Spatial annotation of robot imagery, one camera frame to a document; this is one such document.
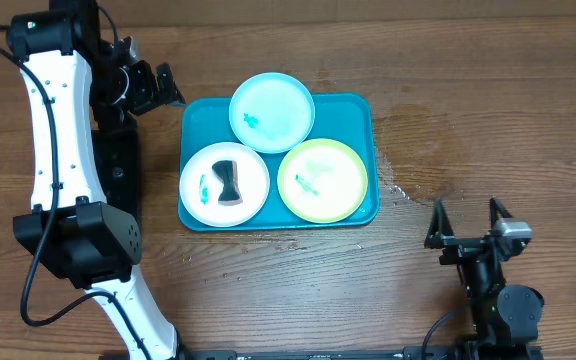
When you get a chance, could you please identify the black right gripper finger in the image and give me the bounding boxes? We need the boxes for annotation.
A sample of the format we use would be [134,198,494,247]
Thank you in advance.
[489,197,512,233]
[426,199,454,241]

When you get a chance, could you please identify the grey-green sponge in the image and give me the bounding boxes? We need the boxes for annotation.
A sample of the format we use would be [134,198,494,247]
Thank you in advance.
[212,160,242,206]

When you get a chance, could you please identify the white plate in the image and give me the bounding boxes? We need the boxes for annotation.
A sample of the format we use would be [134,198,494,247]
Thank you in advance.
[179,142,270,228]

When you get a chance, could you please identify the light blue plate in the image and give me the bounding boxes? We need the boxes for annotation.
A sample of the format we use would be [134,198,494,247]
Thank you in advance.
[228,72,316,154]

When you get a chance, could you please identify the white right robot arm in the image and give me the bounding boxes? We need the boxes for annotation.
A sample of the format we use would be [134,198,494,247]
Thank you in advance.
[424,197,545,359]

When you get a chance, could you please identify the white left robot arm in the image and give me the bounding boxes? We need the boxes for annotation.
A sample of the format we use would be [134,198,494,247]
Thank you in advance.
[0,1,189,359]

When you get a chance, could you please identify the black tray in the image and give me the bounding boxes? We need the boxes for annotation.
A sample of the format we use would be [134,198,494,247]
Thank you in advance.
[92,129,142,221]

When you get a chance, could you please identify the yellow plate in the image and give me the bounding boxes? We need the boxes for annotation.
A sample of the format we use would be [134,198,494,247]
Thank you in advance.
[277,138,368,224]

